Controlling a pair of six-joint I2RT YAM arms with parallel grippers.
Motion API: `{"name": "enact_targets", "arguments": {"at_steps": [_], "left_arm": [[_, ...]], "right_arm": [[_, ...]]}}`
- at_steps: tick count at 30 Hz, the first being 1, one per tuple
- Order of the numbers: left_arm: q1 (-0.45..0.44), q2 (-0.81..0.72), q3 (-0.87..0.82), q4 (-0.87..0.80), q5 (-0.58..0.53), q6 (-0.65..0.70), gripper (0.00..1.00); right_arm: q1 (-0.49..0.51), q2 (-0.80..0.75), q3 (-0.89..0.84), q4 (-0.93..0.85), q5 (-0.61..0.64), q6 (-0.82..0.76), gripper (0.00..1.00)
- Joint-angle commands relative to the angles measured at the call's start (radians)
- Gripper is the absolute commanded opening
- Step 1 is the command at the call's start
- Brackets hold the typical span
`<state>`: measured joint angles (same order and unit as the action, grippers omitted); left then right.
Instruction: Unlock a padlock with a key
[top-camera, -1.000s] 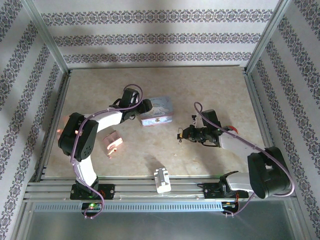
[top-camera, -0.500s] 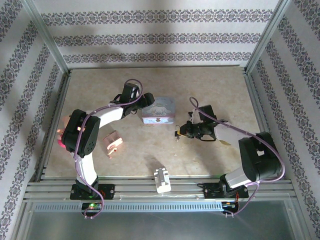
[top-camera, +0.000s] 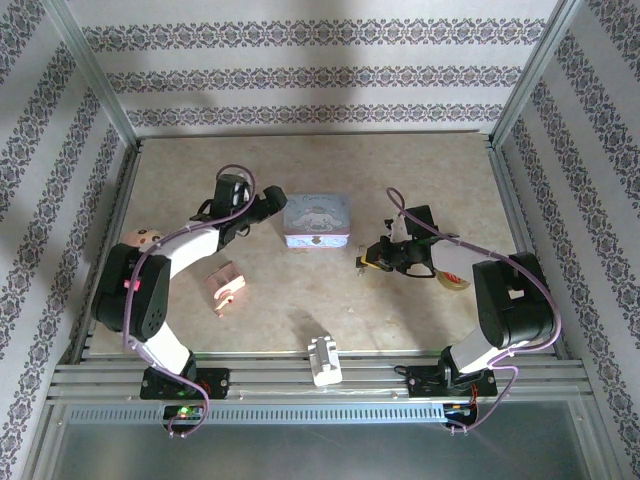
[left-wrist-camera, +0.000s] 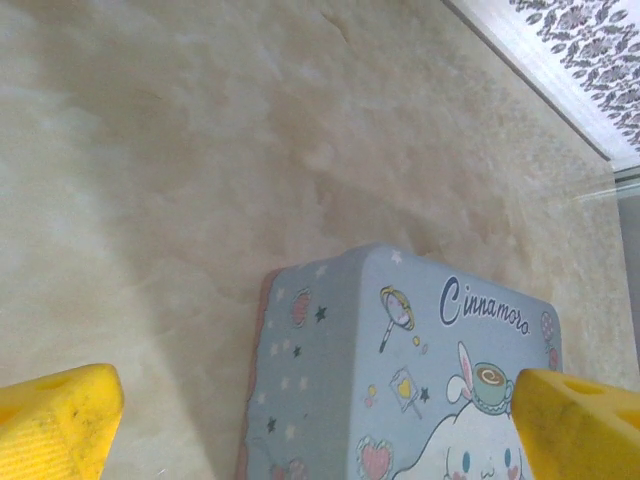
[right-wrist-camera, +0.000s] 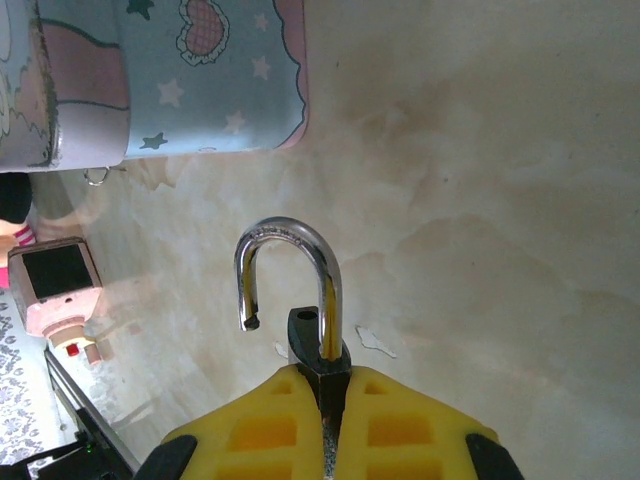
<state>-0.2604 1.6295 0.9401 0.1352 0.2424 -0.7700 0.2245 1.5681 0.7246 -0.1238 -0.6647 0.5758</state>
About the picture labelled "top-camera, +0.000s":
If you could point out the cartoon print tin box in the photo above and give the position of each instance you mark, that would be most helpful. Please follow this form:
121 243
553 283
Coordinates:
315 215

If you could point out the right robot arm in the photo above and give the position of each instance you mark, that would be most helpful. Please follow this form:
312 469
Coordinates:
510 310

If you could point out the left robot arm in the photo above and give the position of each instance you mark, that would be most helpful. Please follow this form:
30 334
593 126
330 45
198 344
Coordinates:
150 310

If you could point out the yellowish tape roll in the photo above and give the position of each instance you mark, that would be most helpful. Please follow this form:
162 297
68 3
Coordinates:
452 285

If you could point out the pink toy block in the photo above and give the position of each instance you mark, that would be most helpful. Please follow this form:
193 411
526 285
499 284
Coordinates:
225 285

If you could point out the cartoon boy plush head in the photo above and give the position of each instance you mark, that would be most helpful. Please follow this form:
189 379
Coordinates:
142 237

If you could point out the white plastic block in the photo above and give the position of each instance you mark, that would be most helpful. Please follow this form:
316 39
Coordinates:
325 362

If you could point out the small lit circuit board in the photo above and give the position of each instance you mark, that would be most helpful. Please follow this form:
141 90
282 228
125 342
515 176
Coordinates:
184 411

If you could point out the aluminium frame rail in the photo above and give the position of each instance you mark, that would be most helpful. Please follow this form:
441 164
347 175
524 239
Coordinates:
514 200
120 200

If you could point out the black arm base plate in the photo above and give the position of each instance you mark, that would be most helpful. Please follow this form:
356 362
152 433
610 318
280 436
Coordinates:
425 382
215 382

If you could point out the aluminium frame rails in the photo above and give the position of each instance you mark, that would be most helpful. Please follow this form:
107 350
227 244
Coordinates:
270 380

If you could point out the aluminium frame post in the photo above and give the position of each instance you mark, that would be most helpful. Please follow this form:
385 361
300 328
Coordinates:
96 75
534 75

